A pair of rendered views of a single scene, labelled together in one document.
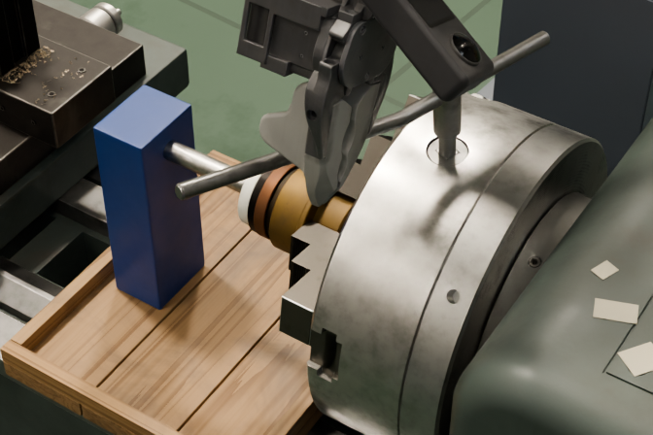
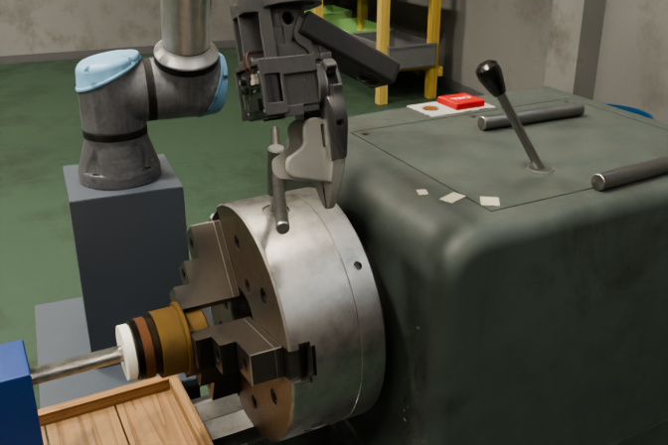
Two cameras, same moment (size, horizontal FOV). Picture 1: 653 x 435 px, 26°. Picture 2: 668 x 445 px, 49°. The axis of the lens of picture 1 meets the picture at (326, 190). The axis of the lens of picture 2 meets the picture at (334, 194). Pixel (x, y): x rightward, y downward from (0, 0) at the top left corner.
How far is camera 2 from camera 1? 0.80 m
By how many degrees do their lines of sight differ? 53
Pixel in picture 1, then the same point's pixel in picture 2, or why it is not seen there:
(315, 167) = (340, 168)
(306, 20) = (307, 67)
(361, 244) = (289, 275)
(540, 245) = not seen: hidden behind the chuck
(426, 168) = not seen: hidden behind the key
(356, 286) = (304, 301)
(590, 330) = (460, 206)
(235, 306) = not seen: outside the picture
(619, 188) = (363, 179)
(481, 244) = (345, 232)
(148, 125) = (12, 363)
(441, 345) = (370, 296)
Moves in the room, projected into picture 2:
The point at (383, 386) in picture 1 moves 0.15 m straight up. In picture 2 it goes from (349, 353) to (350, 236)
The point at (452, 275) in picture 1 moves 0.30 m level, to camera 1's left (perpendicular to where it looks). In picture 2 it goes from (348, 255) to (180, 392)
